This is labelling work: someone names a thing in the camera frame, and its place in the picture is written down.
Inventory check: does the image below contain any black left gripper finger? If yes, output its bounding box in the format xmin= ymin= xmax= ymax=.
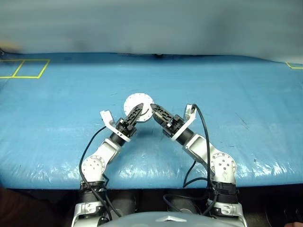
xmin=123 ymin=103 xmax=145 ymax=130

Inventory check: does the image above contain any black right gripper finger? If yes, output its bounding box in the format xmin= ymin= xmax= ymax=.
xmin=150 ymin=103 xmax=176 ymax=125
xmin=153 ymin=113 xmax=169 ymax=128

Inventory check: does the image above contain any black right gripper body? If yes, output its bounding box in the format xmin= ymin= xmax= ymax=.
xmin=161 ymin=114 xmax=186 ymax=139

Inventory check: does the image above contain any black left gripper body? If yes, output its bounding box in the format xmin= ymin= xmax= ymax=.
xmin=115 ymin=117 xmax=138 ymax=139

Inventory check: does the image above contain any white round disc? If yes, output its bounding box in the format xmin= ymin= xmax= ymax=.
xmin=123 ymin=93 xmax=155 ymax=119

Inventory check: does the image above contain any dark grey rounded shape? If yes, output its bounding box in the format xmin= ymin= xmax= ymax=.
xmin=165 ymin=191 xmax=203 ymax=215

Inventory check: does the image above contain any pale grey backdrop sheet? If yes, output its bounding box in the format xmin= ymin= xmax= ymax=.
xmin=0 ymin=0 xmax=303 ymax=64

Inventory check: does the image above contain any grey robot torso with emblem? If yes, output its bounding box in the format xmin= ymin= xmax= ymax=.
xmin=98 ymin=211 xmax=239 ymax=227

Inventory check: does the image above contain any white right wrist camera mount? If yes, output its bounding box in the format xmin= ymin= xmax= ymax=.
xmin=171 ymin=103 xmax=198 ymax=142

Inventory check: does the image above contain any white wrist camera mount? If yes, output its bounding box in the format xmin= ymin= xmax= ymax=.
xmin=171 ymin=103 xmax=198 ymax=142
xmin=99 ymin=109 xmax=132 ymax=143

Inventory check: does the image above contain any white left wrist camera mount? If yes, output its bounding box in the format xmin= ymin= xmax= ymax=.
xmin=99 ymin=109 xmax=132 ymax=143

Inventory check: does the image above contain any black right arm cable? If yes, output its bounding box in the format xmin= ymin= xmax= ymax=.
xmin=162 ymin=103 xmax=220 ymax=216

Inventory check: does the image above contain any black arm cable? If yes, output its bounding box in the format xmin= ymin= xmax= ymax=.
xmin=79 ymin=126 xmax=123 ymax=222
xmin=162 ymin=103 xmax=220 ymax=216

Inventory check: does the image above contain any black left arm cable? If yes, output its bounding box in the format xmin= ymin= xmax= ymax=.
xmin=79 ymin=126 xmax=123 ymax=222

